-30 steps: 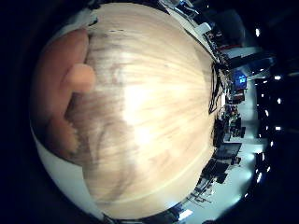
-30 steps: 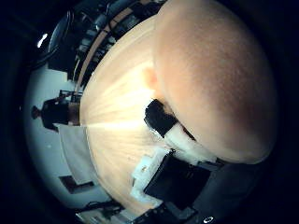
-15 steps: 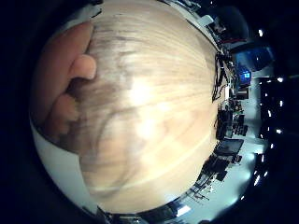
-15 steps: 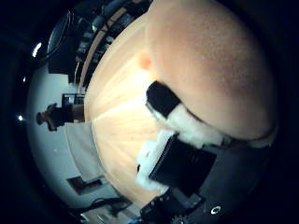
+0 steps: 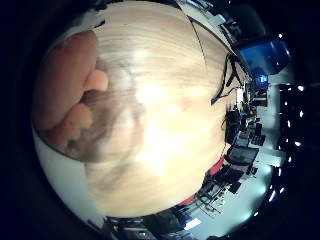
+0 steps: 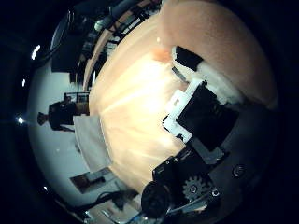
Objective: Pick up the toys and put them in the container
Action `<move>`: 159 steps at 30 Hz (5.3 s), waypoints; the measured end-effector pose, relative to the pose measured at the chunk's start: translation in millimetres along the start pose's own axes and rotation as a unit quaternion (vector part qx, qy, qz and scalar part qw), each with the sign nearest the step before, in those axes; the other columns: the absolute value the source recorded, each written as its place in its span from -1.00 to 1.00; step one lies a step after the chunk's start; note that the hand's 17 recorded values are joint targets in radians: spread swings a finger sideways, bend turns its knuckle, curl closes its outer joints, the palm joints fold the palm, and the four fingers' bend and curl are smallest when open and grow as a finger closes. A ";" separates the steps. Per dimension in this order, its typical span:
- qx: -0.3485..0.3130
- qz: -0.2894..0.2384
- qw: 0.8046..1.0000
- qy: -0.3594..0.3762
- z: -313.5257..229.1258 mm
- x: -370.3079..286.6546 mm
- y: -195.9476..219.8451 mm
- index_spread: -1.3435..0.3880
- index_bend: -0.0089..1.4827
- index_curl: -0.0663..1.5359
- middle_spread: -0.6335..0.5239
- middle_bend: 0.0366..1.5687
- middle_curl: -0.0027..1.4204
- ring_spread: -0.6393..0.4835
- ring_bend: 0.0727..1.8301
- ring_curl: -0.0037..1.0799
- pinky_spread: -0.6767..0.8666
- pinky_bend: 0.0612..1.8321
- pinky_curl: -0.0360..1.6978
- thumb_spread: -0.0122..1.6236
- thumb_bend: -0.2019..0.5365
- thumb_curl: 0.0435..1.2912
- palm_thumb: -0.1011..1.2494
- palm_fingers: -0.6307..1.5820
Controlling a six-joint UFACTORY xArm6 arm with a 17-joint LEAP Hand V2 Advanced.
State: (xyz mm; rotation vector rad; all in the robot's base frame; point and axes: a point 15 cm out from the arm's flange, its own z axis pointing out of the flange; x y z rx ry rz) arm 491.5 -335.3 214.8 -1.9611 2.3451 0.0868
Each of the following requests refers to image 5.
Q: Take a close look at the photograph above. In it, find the pink plush toy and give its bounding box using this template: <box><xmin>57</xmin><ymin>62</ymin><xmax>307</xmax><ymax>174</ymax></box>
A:
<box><xmin>32</xmin><ymin>29</ymin><xmax>110</xmax><ymax>149</ymax></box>

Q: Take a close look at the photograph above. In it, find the small blue screen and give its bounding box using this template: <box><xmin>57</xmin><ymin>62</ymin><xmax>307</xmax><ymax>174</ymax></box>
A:
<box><xmin>255</xmin><ymin>74</ymin><xmax>270</xmax><ymax>85</ymax></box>

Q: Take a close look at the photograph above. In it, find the blue lit monitor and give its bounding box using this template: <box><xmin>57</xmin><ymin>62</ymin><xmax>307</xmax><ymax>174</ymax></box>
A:
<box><xmin>239</xmin><ymin>39</ymin><xmax>292</xmax><ymax>78</ymax></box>

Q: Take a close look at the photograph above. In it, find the black cable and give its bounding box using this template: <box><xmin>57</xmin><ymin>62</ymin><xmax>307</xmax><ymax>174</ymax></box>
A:
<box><xmin>210</xmin><ymin>54</ymin><xmax>245</xmax><ymax>106</ymax></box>

